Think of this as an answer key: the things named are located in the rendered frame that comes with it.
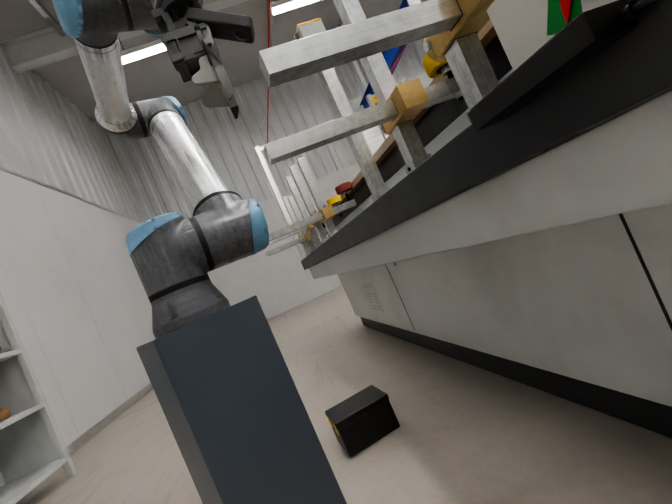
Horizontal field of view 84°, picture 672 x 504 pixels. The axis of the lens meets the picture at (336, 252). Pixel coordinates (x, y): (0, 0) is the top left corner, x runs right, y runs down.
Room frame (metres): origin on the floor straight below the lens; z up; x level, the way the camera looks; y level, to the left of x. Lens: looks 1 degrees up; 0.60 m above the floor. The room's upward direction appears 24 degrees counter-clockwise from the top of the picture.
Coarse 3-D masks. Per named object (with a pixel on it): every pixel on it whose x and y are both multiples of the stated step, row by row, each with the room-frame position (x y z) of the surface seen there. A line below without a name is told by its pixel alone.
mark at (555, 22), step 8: (552, 0) 0.36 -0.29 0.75; (576, 0) 0.34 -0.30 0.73; (552, 8) 0.37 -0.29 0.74; (560, 8) 0.36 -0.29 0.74; (576, 8) 0.35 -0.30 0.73; (552, 16) 0.37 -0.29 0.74; (560, 16) 0.36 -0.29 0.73; (552, 24) 0.37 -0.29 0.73; (560, 24) 0.37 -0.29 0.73; (552, 32) 0.38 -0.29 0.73
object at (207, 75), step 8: (208, 56) 0.64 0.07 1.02; (200, 64) 0.64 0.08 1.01; (208, 64) 0.64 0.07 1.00; (200, 72) 0.63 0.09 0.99; (208, 72) 0.63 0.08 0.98; (216, 72) 0.63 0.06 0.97; (224, 72) 0.63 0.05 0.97; (192, 80) 0.63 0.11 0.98; (200, 80) 0.63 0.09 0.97; (208, 80) 0.63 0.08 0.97; (216, 80) 0.63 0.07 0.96; (224, 80) 0.63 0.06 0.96; (224, 88) 0.63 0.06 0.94; (232, 88) 0.64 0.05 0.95
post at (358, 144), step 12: (324, 72) 1.01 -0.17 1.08; (324, 84) 1.03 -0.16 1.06; (336, 84) 1.02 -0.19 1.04; (336, 96) 1.01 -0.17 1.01; (336, 108) 1.02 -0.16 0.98; (348, 108) 1.02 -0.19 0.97; (360, 132) 1.02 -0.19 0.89; (360, 144) 1.01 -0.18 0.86; (360, 156) 1.01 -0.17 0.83; (372, 156) 1.02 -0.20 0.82; (360, 168) 1.04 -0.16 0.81; (372, 168) 1.01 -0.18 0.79; (372, 180) 1.01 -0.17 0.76; (372, 192) 1.03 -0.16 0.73; (384, 192) 1.01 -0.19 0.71
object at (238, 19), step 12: (192, 12) 0.66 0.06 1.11; (204, 12) 0.66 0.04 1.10; (216, 12) 0.66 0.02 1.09; (216, 24) 0.66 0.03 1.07; (228, 24) 0.66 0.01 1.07; (240, 24) 0.66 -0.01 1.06; (252, 24) 0.67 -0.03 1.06; (216, 36) 0.69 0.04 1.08; (228, 36) 0.69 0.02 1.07; (240, 36) 0.68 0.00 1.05; (252, 36) 0.69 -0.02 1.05
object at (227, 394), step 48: (192, 336) 0.82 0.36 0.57; (240, 336) 0.88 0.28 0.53; (192, 384) 0.79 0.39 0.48; (240, 384) 0.85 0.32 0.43; (288, 384) 0.91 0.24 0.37; (192, 432) 0.77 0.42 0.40; (240, 432) 0.82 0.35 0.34; (288, 432) 0.88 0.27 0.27; (240, 480) 0.80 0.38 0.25; (288, 480) 0.86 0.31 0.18; (336, 480) 0.92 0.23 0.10
